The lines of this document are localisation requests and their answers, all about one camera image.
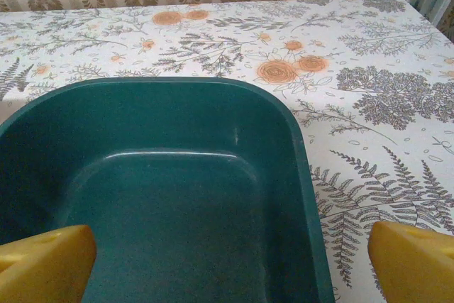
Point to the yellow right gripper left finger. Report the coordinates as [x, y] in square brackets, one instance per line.
[46, 267]

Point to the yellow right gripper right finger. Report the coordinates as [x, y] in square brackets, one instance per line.
[415, 267]

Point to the dark green plastic bin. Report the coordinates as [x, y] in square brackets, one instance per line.
[177, 193]

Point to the floral tablecloth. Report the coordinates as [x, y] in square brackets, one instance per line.
[354, 69]

